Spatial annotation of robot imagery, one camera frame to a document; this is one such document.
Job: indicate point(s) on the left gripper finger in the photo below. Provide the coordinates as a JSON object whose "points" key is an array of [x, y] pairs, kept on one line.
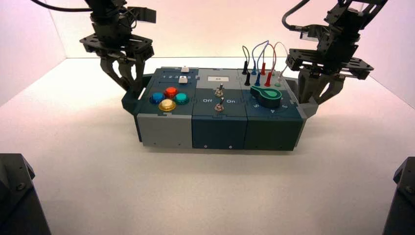
{"points": [[112, 73], [137, 77]]}

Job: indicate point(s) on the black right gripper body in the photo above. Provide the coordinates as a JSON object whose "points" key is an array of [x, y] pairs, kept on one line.
{"points": [[334, 61]]}

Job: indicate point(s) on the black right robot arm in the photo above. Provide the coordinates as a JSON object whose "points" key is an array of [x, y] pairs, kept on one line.
{"points": [[353, 16]]}

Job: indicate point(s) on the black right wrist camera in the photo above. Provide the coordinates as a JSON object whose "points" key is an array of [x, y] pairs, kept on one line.
{"points": [[313, 32]]}

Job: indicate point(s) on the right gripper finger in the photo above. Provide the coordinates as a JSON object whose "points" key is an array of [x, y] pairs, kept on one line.
{"points": [[306, 87], [329, 89]]}

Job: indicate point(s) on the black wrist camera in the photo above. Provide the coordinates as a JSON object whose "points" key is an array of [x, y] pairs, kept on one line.
{"points": [[144, 14], [313, 32]]}

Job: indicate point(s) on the teal push button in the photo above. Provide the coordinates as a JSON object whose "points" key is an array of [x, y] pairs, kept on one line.
{"points": [[181, 98]]}

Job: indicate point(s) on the white slider knob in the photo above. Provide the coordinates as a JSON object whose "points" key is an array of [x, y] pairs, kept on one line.
{"points": [[184, 69], [183, 79]]}

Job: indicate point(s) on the blue push button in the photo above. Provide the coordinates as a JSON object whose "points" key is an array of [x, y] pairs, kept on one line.
{"points": [[157, 97]]}

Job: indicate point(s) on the green rotary knob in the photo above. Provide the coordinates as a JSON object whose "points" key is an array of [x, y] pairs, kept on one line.
{"points": [[267, 97]]}

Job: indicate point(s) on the metal toggle switch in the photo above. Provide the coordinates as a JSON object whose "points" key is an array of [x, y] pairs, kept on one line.
{"points": [[219, 91], [219, 106]]}

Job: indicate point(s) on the red push button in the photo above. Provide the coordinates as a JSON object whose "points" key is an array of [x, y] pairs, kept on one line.
{"points": [[171, 92]]}

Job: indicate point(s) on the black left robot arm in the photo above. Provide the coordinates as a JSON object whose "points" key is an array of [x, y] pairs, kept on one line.
{"points": [[103, 8]]}

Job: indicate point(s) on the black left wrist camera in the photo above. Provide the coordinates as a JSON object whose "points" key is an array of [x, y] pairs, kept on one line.
{"points": [[144, 14]]}

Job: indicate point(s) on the yellow push button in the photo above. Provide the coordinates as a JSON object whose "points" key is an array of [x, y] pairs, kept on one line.
{"points": [[167, 105]]}

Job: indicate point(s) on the grey and teal control box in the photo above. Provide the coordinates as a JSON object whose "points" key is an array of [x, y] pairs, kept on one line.
{"points": [[220, 133]]}

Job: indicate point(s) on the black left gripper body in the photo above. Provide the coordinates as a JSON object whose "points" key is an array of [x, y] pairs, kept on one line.
{"points": [[113, 42]]}

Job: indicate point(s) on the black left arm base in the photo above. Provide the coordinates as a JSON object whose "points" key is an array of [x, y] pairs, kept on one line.
{"points": [[16, 201]]}

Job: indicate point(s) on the white paper label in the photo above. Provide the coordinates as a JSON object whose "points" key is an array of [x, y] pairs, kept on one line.
{"points": [[218, 78]]}

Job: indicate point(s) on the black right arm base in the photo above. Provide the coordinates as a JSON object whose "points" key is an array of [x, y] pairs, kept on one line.
{"points": [[403, 207]]}

